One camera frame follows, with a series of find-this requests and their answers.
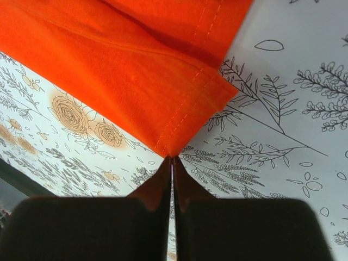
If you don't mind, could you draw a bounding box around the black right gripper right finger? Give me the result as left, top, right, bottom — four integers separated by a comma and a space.
172, 157, 332, 260

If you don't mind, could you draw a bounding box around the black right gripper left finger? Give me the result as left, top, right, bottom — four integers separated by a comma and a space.
1, 157, 171, 260

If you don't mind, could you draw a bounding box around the orange t-shirt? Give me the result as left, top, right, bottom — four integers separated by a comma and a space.
1, 1, 252, 157

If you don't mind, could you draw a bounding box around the floral patterned table mat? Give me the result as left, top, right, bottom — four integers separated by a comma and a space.
1, 1, 347, 260

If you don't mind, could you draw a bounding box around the black table edge frame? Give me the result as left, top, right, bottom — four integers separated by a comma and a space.
0, 159, 59, 218

